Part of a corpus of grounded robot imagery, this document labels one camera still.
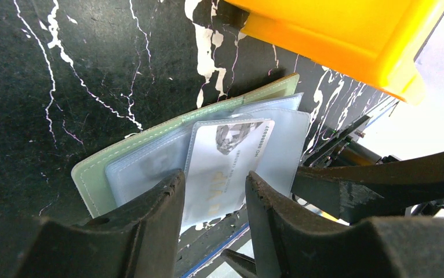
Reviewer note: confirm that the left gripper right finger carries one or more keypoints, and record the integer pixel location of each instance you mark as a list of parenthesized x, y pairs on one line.
[(291, 241)]

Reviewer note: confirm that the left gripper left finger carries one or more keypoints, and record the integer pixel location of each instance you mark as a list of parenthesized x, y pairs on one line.
[(137, 239)]

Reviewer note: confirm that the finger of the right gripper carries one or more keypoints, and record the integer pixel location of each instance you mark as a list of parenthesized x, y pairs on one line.
[(353, 193)]

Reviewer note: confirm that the green card holder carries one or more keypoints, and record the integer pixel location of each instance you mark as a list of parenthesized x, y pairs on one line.
[(89, 174)]

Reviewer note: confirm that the white credit card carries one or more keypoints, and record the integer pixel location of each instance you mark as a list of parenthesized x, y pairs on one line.
[(220, 155)]

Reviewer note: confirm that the orange divided bin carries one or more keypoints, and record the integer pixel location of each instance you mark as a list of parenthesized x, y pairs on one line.
[(374, 42)]

